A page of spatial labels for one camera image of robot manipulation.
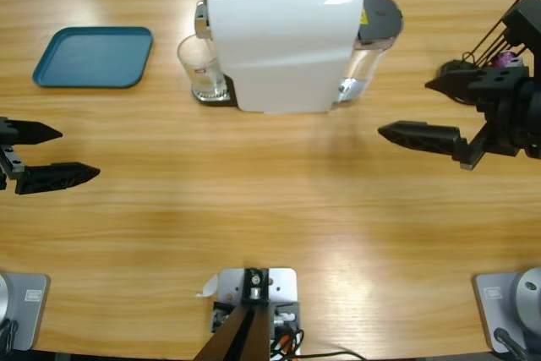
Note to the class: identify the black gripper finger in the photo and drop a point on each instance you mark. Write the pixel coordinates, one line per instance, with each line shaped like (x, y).
(55, 177)
(473, 82)
(422, 137)
(34, 133)

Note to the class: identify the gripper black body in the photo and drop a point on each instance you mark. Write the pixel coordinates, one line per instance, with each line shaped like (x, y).
(6, 162)
(515, 120)

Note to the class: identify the clear drinking glass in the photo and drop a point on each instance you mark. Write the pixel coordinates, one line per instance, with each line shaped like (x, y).
(207, 82)

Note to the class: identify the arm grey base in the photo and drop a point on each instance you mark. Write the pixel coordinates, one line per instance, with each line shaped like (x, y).
(490, 306)
(29, 314)

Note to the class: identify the purple coffee capsule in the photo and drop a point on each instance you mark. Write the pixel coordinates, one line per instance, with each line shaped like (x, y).
(505, 58)

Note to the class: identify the white capsule coffee machine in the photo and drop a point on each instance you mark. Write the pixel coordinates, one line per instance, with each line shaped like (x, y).
(279, 48)

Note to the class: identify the black capsule holder with rods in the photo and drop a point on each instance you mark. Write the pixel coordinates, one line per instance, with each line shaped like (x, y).
(454, 67)

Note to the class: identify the teal plastic tray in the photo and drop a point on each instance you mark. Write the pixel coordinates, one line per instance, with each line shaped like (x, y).
(93, 56)

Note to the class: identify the clear water tank black lid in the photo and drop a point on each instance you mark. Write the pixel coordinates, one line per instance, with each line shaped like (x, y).
(378, 14)

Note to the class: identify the white paper tag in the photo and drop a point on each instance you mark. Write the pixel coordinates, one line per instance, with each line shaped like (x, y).
(209, 287)

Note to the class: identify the metal drip tray grille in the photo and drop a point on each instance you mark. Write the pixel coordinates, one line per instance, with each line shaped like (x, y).
(231, 92)

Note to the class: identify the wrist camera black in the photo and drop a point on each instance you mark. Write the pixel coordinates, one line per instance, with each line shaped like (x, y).
(524, 18)

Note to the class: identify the white mount block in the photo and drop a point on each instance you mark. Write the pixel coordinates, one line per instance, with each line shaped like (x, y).
(281, 285)

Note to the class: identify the black mount bracket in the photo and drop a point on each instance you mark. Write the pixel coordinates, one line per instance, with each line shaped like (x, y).
(291, 308)

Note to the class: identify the dark camera post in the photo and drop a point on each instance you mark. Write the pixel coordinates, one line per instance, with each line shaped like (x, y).
(241, 335)

